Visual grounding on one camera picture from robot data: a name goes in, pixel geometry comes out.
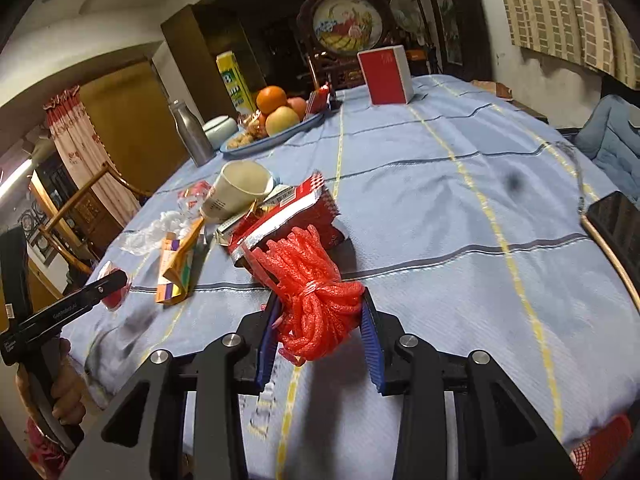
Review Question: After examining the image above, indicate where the checked beige curtain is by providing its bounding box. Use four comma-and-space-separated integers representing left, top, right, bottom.
490, 0, 640, 88

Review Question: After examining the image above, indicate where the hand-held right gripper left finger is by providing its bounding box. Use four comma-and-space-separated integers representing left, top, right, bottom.
60, 292, 283, 480

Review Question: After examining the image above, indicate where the small red plastic piece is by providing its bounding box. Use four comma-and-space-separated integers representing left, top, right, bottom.
100, 260, 132, 312

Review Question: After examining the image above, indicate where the metal bottle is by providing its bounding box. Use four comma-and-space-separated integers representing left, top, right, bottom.
168, 99, 217, 167

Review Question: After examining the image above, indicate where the yellow and green box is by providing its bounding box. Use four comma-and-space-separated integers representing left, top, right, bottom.
216, 51, 257, 116

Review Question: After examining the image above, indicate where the blue fruit plate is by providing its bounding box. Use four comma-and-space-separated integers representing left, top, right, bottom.
220, 110, 326, 155

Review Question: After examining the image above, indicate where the small red packet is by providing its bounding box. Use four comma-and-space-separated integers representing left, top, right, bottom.
307, 87, 342, 114

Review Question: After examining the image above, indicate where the orange and purple carton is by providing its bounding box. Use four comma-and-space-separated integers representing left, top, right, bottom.
155, 217, 207, 306

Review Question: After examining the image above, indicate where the blue striped tablecloth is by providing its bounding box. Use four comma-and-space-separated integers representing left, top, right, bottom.
62, 74, 640, 480

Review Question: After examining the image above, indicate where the heap of nuts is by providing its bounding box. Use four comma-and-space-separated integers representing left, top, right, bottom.
227, 112, 268, 150

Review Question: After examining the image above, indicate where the wall poster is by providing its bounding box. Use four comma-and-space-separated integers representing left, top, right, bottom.
429, 0, 464, 67

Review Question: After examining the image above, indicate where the red foam fruit net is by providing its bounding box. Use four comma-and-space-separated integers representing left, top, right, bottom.
250, 225, 366, 367

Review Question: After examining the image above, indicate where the dark wooden cabinet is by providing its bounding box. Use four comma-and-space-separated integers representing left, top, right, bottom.
161, 2, 313, 111

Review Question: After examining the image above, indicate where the white plastic bag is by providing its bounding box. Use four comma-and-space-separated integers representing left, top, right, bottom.
120, 207, 196, 257

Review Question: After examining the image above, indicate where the red and white box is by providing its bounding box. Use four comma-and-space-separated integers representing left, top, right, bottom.
356, 45, 415, 106

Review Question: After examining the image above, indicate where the blue cushioned chair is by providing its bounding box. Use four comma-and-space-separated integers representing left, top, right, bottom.
580, 94, 640, 202

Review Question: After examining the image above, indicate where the flat white box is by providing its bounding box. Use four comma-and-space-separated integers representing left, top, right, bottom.
215, 184, 297, 247

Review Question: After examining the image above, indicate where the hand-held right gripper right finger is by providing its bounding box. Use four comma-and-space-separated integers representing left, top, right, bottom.
360, 287, 583, 480

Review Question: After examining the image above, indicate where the red snack packet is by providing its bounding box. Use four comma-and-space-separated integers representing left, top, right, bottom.
227, 172, 347, 267

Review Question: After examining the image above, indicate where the black tablet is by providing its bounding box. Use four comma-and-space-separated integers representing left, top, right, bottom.
585, 192, 640, 287

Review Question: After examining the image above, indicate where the red and white curtain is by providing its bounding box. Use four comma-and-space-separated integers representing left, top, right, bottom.
42, 86, 142, 227

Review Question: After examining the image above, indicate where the orange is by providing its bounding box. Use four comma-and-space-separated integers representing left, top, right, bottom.
256, 86, 289, 115

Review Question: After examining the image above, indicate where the wooden board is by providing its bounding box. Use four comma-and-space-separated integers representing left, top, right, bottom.
580, 214, 640, 311

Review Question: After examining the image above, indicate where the wooden chair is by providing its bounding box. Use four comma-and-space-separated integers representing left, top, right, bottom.
30, 164, 152, 273

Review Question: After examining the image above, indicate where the yellow apple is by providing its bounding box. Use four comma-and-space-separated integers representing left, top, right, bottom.
265, 106, 302, 137

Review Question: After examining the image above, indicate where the red plastic basket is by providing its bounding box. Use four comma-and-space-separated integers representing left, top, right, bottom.
570, 414, 633, 478

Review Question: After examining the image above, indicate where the tan cardboard piece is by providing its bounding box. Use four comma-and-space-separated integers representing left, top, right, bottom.
470, 80, 515, 101

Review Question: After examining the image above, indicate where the person's left hand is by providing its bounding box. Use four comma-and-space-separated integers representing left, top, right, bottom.
15, 338, 87, 427

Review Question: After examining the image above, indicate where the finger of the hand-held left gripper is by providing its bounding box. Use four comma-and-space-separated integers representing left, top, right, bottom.
47, 270, 129, 329

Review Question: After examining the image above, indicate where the white lidded bowl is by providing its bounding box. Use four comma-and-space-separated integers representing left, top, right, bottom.
201, 115, 240, 150

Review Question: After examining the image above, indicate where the white paper cup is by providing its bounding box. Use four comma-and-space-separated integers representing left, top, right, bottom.
200, 160, 275, 223

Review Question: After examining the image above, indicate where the dark side table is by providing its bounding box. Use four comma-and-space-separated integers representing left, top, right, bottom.
470, 80, 551, 125

